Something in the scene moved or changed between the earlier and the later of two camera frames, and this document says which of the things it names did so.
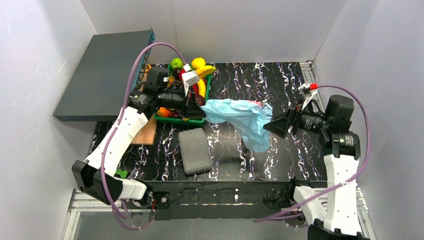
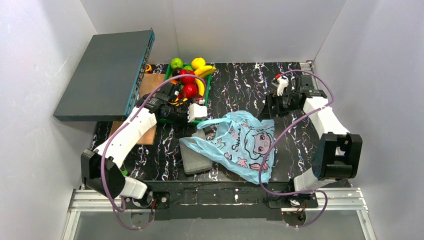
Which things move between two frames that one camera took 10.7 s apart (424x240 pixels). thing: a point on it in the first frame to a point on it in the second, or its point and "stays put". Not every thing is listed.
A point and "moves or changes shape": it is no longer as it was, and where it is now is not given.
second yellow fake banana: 201,87 stays put
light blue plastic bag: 247,118 moves or changes shape
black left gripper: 189,101 to 180,121
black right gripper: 294,118 to 274,104
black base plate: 199,200 stays put
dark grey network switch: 100,86 stays put
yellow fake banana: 202,71 stays put
